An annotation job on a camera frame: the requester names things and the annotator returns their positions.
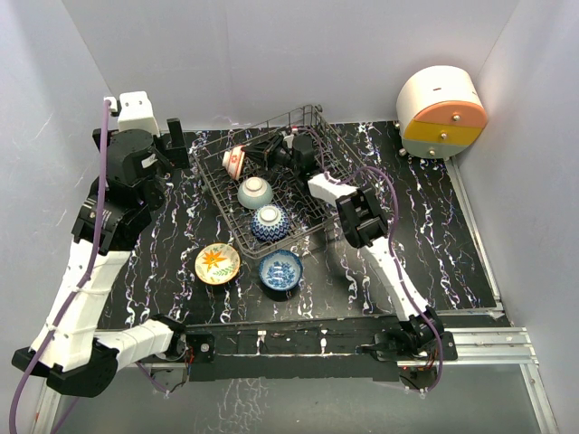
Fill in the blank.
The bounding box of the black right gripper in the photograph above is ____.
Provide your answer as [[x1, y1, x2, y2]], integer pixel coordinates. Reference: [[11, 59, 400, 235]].
[[241, 136, 299, 173]]

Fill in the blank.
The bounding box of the orange leaf pattern bowl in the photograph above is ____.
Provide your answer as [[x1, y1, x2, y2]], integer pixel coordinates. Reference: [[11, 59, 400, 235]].
[[222, 145, 245, 181]]

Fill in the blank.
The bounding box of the green line pattern bowl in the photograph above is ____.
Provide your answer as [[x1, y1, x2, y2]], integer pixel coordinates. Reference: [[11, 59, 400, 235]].
[[237, 176, 273, 210]]

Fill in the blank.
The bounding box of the red diamond pattern bowl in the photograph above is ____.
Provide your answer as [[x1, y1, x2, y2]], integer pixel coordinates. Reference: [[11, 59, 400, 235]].
[[251, 204, 290, 242]]

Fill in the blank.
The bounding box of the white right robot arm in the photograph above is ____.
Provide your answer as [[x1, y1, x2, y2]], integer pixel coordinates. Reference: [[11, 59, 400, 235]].
[[239, 132, 444, 359]]

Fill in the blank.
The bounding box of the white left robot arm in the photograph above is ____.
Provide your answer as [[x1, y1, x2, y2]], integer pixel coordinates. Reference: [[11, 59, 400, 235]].
[[12, 118, 191, 398]]

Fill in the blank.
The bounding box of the blue rose pattern bowl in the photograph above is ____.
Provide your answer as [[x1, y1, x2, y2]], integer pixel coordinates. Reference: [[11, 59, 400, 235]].
[[259, 250, 303, 292]]

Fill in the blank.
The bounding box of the yellow flower pattern bowl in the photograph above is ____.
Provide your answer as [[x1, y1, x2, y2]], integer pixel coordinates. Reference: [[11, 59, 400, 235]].
[[195, 243, 241, 286]]

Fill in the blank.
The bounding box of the round drawer cabinet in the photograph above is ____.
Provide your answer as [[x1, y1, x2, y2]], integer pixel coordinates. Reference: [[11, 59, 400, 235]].
[[396, 65, 488, 160]]

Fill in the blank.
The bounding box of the grey wire dish rack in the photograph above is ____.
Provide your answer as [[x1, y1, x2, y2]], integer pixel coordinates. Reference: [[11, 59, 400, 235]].
[[192, 105, 363, 259]]

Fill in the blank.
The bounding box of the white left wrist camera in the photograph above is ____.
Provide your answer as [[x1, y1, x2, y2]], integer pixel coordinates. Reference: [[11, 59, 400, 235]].
[[103, 90, 160, 137]]

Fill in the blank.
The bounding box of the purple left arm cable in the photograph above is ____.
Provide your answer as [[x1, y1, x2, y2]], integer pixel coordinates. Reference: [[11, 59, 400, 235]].
[[7, 97, 114, 434]]

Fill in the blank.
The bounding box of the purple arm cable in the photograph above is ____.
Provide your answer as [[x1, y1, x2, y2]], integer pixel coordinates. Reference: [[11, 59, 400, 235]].
[[7, 97, 114, 434], [289, 126, 447, 394]]

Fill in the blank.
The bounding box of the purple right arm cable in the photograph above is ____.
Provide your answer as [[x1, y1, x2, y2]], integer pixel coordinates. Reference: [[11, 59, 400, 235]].
[[289, 126, 447, 394]]

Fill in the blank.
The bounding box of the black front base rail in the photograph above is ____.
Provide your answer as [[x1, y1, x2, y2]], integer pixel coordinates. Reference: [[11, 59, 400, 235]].
[[183, 316, 458, 383]]

